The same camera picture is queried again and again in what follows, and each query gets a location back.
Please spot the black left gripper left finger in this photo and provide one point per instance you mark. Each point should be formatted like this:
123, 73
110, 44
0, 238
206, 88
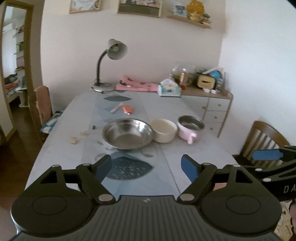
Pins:
91, 177

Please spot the white drawer cabinet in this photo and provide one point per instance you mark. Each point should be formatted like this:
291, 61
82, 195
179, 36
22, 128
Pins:
213, 109

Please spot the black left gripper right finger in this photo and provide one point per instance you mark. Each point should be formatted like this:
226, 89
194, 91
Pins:
201, 177

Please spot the amber bottle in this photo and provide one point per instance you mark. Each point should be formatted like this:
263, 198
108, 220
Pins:
183, 79

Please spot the framed picture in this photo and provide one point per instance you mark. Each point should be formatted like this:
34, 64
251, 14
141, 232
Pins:
79, 6
151, 8

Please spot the wooden chair with pink cloth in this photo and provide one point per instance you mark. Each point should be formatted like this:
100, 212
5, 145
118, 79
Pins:
40, 107

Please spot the framed picture left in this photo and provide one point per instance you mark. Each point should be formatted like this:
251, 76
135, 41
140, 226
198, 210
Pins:
79, 6

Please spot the wall shelf with ornaments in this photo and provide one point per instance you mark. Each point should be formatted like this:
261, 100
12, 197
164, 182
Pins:
192, 13

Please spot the blue globe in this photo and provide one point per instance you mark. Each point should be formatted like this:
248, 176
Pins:
215, 74

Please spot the orange tube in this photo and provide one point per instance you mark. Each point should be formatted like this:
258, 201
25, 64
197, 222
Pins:
127, 109

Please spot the stainless steel mixing bowl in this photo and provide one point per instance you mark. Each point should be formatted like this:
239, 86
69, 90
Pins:
127, 134

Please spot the wooden slatted chair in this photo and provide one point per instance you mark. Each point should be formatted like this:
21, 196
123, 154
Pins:
262, 136

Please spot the glass jar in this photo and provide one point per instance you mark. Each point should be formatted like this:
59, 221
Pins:
186, 68

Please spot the grey desk lamp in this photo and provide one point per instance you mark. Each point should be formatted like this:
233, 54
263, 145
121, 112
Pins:
104, 79

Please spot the tissue box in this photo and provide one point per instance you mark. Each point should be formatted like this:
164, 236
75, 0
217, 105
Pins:
168, 88

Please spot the framed picture centre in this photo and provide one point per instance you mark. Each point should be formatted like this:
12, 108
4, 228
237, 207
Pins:
151, 8

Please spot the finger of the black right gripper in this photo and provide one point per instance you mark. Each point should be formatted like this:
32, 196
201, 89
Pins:
286, 153

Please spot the patterned table runner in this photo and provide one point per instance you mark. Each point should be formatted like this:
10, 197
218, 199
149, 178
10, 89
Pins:
139, 166

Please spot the pink steel-lined handled bowl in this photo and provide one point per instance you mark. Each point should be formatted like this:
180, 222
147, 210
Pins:
189, 128

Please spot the pink folded cloth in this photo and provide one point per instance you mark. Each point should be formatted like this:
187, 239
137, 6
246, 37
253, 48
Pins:
127, 84

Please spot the white charger block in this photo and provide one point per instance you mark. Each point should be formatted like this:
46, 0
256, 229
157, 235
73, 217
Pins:
212, 91

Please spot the pink white pen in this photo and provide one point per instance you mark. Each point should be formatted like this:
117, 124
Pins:
116, 108

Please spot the cream ceramic bowl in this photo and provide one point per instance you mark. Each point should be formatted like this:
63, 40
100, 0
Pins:
164, 130

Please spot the yellow tissue holder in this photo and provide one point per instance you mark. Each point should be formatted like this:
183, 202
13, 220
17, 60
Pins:
205, 81

